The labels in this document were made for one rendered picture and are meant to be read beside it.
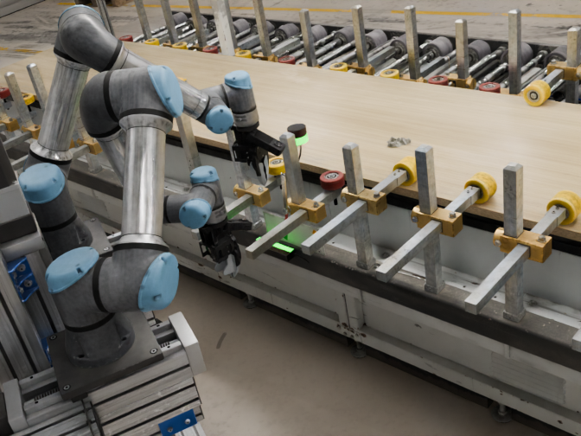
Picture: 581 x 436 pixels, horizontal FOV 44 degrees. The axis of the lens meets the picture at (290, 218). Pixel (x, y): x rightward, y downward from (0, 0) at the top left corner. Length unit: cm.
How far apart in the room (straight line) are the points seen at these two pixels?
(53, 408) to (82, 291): 29
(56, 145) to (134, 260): 68
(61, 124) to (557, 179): 143
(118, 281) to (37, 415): 36
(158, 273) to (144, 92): 40
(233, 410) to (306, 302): 54
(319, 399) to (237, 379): 37
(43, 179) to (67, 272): 51
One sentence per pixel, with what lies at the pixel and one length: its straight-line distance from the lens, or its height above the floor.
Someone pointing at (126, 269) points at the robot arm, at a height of 126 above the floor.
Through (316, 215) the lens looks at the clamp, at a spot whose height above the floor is 85.
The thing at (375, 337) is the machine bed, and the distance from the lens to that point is 285.
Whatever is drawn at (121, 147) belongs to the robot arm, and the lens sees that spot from 176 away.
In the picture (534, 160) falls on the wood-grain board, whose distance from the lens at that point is 239.
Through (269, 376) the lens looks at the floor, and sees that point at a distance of 301.
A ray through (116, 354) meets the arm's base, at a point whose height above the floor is 105.
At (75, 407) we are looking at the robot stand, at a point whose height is 96.
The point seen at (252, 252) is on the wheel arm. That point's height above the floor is 86.
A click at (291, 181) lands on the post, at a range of 230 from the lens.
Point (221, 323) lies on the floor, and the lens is 334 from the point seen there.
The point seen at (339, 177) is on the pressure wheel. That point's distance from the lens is 238.
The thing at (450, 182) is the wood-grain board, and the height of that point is 90.
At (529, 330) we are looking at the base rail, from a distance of 203.
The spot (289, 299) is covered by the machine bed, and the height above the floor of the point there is 17.
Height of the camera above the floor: 203
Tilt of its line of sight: 31 degrees down
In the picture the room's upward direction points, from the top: 11 degrees counter-clockwise
